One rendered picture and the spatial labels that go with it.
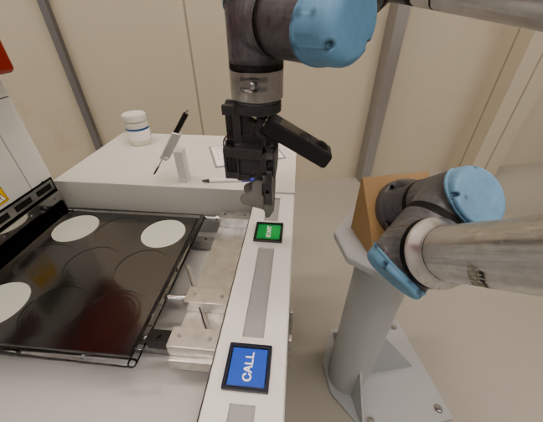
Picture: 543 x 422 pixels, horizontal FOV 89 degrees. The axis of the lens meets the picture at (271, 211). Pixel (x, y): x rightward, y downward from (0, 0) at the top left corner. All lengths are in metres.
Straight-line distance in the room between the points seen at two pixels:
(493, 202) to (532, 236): 0.25
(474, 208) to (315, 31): 0.40
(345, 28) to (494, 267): 0.29
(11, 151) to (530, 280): 0.91
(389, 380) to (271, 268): 1.09
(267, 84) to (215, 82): 1.88
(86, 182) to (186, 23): 1.58
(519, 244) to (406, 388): 1.21
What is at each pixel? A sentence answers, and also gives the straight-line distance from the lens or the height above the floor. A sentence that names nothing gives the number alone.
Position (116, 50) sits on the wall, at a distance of 2.35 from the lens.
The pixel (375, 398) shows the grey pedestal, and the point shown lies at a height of 0.02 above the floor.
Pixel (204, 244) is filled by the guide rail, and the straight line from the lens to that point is 0.73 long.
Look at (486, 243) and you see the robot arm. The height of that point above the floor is 1.11.
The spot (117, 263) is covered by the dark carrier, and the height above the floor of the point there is 0.90.
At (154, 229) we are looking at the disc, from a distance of 0.72.
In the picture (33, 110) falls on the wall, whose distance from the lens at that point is 2.68.
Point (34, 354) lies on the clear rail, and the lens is 0.59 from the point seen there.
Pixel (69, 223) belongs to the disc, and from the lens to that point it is 0.84.
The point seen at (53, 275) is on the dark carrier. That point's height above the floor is 0.90.
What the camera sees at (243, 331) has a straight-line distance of 0.43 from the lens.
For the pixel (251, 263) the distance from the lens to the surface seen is 0.50.
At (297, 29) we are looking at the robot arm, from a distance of 0.31.
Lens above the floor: 1.32
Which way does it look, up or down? 36 degrees down
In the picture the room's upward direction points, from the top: straight up
